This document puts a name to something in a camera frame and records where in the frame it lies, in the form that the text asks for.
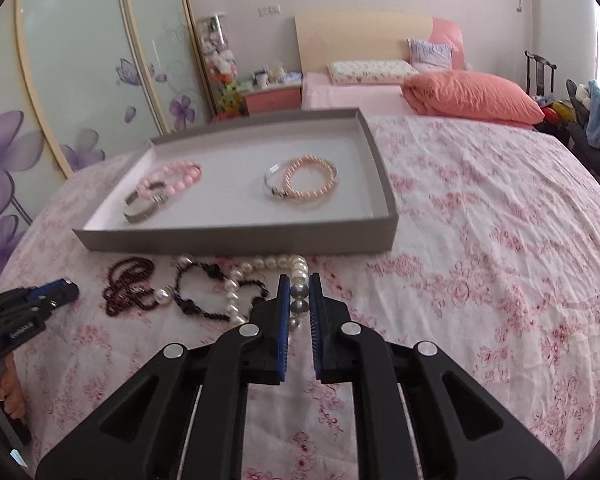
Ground colourful plush toys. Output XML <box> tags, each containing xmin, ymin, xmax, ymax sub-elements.
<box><xmin>540</xmin><ymin>100</ymin><xmax>571</xmax><ymax>123</ymax></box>

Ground large pink bead bracelet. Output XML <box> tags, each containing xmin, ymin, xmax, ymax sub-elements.
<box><xmin>136</xmin><ymin>161</ymin><xmax>202</xmax><ymax>200</ymax></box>

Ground wide silver cuff bangle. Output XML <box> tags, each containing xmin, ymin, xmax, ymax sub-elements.
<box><xmin>123</xmin><ymin>182</ymin><xmax>168</xmax><ymax>224</ymax></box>

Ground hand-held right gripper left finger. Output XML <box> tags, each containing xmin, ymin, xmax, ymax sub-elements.
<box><xmin>35</xmin><ymin>274</ymin><xmax>291</xmax><ymax>480</ymax></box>

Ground thin silver bangle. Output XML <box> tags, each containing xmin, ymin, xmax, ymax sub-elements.
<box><xmin>262</xmin><ymin>159</ymin><xmax>293</xmax><ymax>200</ymax></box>

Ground folded salmon quilt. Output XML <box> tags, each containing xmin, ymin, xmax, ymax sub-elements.
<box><xmin>401</xmin><ymin>70</ymin><xmax>546</xmax><ymax>126</ymax></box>

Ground dark wooden chair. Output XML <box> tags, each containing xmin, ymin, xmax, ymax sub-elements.
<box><xmin>524</xmin><ymin>50</ymin><xmax>558</xmax><ymax>98</ymax></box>

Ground white pearl bracelet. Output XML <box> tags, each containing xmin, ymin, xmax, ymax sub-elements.
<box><xmin>225</xmin><ymin>255</ymin><xmax>311</xmax><ymax>333</ymax></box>

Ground floral sliding door wardrobe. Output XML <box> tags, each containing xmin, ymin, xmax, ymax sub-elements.
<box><xmin>0</xmin><ymin>0</ymin><xmax>216</xmax><ymax>281</ymax></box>

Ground black cord pearl bracelet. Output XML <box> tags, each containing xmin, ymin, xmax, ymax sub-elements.
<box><xmin>152</xmin><ymin>255</ymin><xmax>271</xmax><ymax>323</ymax></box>

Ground clear tube of plush toys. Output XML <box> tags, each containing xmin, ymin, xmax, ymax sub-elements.
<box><xmin>196</xmin><ymin>12</ymin><xmax>243</xmax><ymax>116</ymax></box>

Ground small pink pearl bracelet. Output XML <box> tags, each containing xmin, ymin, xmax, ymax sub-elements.
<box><xmin>279</xmin><ymin>155</ymin><xmax>341</xmax><ymax>200</ymax></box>

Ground dark red bead bracelet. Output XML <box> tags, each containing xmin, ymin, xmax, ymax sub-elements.
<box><xmin>104</xmin><ymin>256</ymin><xmax>158</xmax><ymax>318</ymax></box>

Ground person's left hand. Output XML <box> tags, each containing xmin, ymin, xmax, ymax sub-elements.
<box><xmin>0</xmin><ymin>352</ymin><xmax>27</xmax><ymax>420</ymax></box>

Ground patterned flat pillow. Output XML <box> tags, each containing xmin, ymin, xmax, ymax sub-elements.
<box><xmin>327</xmin><ymin>59</ymin><xmax>421</xmax><ymax>86</ymax></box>

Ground pink nightstand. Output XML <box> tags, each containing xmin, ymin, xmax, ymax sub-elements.
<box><xmin>242</xmin><ymin>85</ymin><xmax>302</xmax><ymax>116</ymax></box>

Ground beige and pink headboard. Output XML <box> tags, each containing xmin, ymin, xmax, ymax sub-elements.
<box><xmin>294</xmin><ymin>10</ymin><xmax>466</xmax><ymax>73</ymax></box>

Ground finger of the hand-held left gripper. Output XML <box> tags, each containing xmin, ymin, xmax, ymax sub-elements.
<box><xmin>30</xmin><ymin>284</ymin><xmax>80</xmax><ymax>313</ymax></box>
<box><xmin>22</xmin><ymin>277</ymin><xmax>73</xmax><ymax>297</ymax></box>

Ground grey office chair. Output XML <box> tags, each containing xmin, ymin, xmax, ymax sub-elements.
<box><xmin>565</xmin><ymin>79</ymin><xmax>600</xmax><ymax>181</ymax></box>

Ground grey shallow cardboard box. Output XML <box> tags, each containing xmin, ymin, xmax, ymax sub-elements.
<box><xmin>72</xmin><ymin>107</ymin><xmax>400</xmax><ymax>256</ymax></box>

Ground pink mattress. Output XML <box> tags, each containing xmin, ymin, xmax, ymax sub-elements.
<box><xmin>301</xmin><ymin>71</ymin><xmax>536</xmax><ymax>131</ymax></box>

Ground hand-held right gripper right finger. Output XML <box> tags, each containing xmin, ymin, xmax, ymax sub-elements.
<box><xmin>308</xmin><ymin>272</ymin><xmax>566</xmax><ymax>480</ymax></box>

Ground small lilac pillow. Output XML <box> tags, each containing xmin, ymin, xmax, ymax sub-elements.
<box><xmin>407</xmin><ymin>38</ymin><xmax>453</xmax><ymax>71</ymax></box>

